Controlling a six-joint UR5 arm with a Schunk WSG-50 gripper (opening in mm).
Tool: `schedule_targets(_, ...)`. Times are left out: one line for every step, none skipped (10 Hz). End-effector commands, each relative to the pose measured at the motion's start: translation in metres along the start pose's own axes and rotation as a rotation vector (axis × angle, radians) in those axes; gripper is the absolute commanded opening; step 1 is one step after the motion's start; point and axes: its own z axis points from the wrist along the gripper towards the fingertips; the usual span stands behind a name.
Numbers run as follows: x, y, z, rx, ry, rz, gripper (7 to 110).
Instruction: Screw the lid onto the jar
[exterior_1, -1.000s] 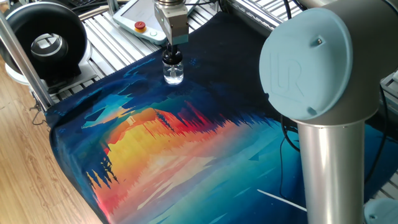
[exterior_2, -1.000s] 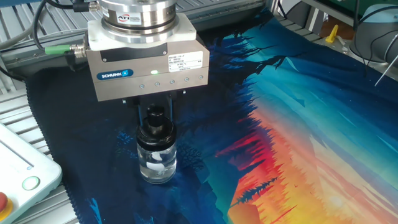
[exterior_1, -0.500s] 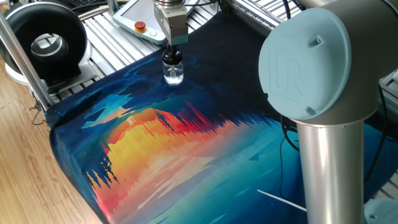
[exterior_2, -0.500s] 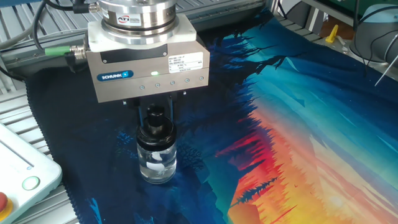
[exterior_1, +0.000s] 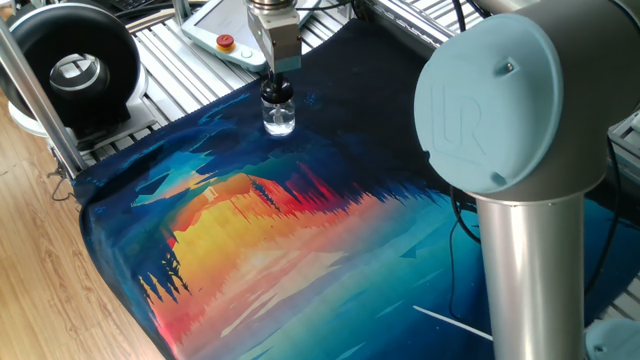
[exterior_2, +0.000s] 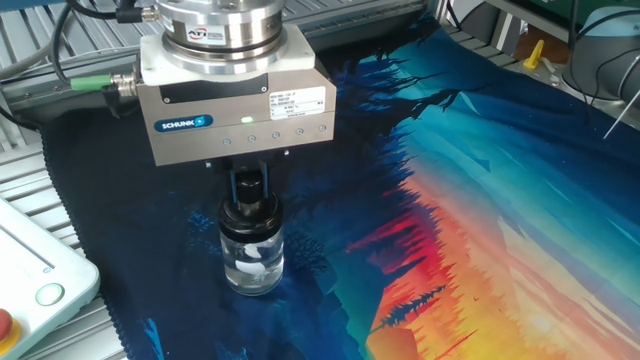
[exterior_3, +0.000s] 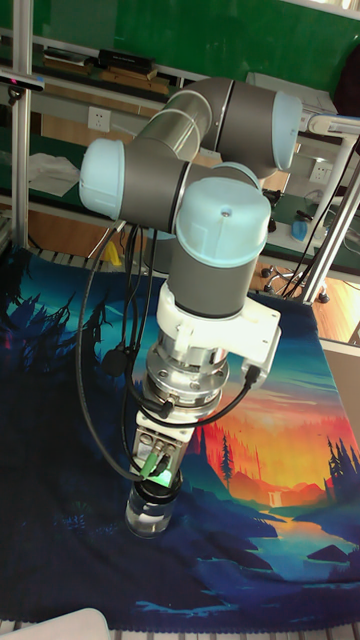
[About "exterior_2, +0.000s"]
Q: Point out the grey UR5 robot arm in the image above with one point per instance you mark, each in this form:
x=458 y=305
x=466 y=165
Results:
x=225 y=45

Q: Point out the black knobbed jar lid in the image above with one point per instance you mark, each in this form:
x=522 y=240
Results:
x=251 y=215

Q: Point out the aluminium rail with screws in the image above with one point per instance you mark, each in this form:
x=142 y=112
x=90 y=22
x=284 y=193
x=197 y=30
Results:
x=50 y=90

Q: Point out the small yellow plastic object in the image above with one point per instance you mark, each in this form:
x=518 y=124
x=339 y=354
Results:
x=534 y=57

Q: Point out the colourful sunset print cloth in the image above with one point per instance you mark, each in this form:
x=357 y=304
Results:
x=450 y=225

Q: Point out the silver Schunk gripper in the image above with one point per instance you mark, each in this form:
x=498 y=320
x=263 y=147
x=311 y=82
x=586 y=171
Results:
x=200 y=142

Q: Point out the white teach pendant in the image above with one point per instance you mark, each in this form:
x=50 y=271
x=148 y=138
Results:
x=30 y=280

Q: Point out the clear glass jar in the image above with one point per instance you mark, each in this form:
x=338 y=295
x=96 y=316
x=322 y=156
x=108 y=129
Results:
x=252 y=270

